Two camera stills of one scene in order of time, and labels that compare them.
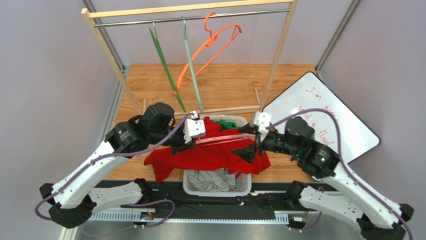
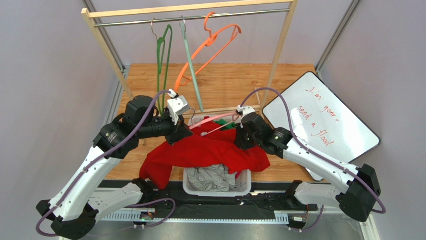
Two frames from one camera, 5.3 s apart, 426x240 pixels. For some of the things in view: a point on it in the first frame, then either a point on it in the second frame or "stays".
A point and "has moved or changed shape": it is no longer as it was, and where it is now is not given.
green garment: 226,125 stays
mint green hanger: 183,25 stays
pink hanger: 225,139 -> 213,118
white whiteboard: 356,137 stays
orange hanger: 186,80 stays
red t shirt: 213,150 has moved or changed shape
